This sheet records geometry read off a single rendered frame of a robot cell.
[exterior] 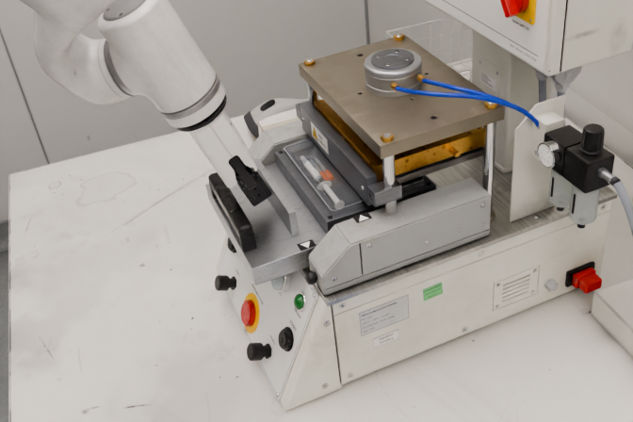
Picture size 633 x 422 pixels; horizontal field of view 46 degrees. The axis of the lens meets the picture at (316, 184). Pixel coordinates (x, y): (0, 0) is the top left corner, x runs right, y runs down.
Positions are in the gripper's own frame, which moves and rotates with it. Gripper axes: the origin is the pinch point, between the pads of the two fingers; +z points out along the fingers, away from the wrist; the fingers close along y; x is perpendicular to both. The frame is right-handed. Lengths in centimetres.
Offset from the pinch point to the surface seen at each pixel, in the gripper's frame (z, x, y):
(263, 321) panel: 18.2, -10.2, 4.2
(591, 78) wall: 42, 68, -23
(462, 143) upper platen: 5.6, 26.6, 10.3
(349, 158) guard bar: 0.0, 12.7, 6.3
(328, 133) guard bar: 0.0, 12.9, -1.2
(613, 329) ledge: 38, 32, 26
